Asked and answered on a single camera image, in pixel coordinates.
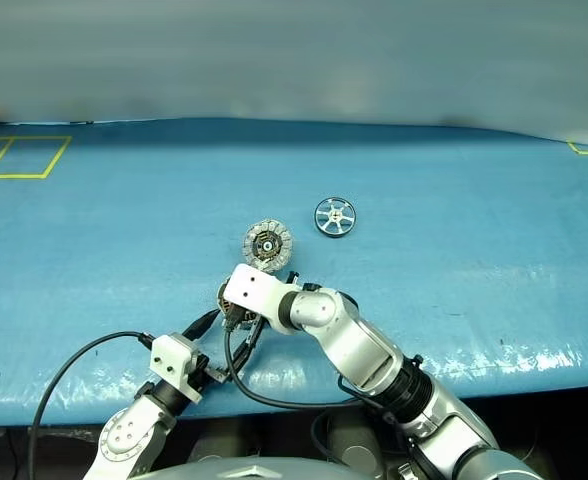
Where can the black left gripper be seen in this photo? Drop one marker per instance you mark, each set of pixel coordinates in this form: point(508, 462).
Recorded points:
point(201, 371)

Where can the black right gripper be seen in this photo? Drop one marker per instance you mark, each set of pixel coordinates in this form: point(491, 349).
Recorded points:
point(239, 318)

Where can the silver toothed gear carrier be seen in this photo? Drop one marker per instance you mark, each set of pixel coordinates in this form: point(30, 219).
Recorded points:
point(266, 245)

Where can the silver spoked wheel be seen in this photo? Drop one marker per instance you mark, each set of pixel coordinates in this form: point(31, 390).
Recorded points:
point(335, 216)

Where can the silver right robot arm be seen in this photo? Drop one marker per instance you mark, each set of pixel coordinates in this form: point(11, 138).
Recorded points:
point(354, 340)

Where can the dark rounded shape under table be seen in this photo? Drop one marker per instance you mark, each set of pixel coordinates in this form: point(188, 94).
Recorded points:
point(354, 445)
point(219, 447)

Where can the grey robot torso with logo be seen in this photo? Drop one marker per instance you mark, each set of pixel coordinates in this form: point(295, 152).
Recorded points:
point(199, 475)

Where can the blue plastic table cover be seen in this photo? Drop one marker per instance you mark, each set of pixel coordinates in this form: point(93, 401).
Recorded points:
point(449, 275)

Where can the small black background object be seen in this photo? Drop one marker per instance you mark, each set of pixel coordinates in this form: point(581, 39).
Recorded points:
point(83, 121)

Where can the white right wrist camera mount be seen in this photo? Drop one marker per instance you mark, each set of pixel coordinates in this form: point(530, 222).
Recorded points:
point(254, 295)

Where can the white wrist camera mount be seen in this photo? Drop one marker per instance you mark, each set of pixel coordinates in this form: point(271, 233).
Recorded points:
point(171, 357)
point(254, 295)

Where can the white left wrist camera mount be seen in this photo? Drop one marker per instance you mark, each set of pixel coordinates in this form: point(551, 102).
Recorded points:
point(171, 357)

